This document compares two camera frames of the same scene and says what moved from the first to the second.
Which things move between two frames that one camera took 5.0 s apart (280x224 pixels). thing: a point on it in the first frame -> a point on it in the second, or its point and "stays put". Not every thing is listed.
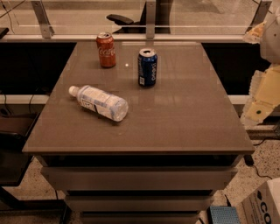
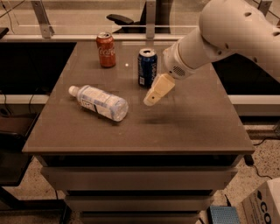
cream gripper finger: (264, 94) -> (176, 68)
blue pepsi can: (147, 63) stays put
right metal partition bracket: (261, 14) stays put
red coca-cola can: (105, 41) stays put
